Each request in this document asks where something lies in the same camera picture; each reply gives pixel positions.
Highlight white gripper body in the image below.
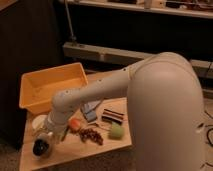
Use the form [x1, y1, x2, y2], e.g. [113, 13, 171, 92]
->
[34, 122, 64, 144]

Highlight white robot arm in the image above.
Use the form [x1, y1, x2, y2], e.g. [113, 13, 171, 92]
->
[44, 52, 205, 171]

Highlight white paper cup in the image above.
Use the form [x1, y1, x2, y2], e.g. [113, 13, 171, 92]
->
[32, 115, 46, 130]

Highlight metal cup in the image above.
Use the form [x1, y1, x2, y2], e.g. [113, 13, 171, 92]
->
[33, 139, 50, 157]

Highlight green cucumber toy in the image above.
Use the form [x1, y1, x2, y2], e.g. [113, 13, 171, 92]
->
[61, 127, 69, 141]

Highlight orange carrot toy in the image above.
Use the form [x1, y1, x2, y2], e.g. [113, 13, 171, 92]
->
[68, 118, 82, 131]

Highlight brown grape bunch toy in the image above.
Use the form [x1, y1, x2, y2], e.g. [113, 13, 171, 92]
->
[79, 129, 103, 145]

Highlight blue cloth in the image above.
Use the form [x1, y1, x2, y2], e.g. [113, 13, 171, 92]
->
[80, 100, 102, 122]

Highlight yellow plastic bin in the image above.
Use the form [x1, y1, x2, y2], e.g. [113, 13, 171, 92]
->
[19, 63, 88, 115]

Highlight brown striped block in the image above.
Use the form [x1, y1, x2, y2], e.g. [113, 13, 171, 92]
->
[101, 109, 124, 124]

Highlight green sponge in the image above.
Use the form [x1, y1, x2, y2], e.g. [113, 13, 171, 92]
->
[108, 123, 124, 139]

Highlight grey metal pole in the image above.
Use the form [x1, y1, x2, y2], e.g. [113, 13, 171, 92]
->
[64, 0, 77, 44]

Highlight black floor cables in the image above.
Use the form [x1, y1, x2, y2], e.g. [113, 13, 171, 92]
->
[196, 109, 213, 168]

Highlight grey metal rail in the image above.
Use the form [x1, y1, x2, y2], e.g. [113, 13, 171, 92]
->
[63, 42, 213, 79]

